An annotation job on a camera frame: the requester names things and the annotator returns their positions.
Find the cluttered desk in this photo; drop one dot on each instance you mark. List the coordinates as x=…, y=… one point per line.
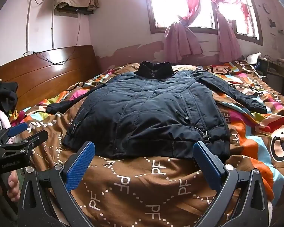
x=279, y=68

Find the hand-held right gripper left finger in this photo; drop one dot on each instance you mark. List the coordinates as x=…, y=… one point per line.
x=81, y=165

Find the dark cloth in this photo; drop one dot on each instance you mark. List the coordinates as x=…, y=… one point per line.
x=4, y=94

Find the white wall pipe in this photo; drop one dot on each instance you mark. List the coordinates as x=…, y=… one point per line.
x=27, y=28
x=52, y=33

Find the white power strip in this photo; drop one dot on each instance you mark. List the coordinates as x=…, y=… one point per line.
x=29, y=53

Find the white bag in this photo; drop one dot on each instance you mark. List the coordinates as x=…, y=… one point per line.
x=253, y=58

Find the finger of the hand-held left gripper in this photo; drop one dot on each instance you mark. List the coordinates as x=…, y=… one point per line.
x=17, y=129
x=33, y=139

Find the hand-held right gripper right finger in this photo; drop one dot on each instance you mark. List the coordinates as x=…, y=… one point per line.
x=207, y=165

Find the person's left hand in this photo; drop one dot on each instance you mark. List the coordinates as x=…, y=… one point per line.
x=13, y=186

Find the dark navy padded jacket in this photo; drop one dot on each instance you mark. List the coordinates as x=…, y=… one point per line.
x=144, y=111

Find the pink curtain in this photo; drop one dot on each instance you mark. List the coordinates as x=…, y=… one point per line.
x=179, y=40
x=227, y=42

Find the brown printed blanket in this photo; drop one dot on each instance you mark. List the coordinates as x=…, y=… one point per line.
x=132, y=189

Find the brown framed window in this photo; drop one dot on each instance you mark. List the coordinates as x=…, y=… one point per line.
x=165, y=4

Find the wooden headboard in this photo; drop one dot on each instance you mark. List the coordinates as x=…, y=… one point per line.
x=49, y=75

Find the wall air conditioner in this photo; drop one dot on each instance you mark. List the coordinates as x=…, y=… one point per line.
x=73, y=11

